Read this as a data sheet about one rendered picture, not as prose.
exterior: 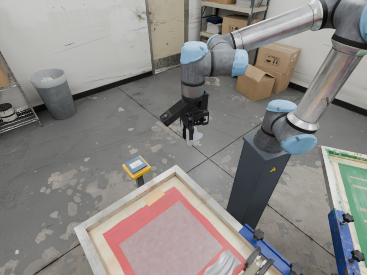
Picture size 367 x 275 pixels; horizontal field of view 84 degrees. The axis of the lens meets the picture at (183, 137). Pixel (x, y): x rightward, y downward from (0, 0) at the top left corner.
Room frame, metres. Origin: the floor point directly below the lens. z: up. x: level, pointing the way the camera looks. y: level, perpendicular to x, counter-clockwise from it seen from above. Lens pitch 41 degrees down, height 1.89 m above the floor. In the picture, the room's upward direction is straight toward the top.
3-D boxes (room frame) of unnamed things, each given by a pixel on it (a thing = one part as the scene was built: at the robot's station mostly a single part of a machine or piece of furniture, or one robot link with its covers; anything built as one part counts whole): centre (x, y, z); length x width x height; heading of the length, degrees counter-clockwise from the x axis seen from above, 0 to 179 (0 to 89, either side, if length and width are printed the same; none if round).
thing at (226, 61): (0.62, -0.13, 1.66); 0.11 x 0.11 x 0.08; 4
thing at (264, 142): (0.76, -0.43, 1.25); 0.15 x 0.15 x 0.10
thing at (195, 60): (0.60, -0.03, 1.66); 0.09 x 0.08 x 0.11; 94
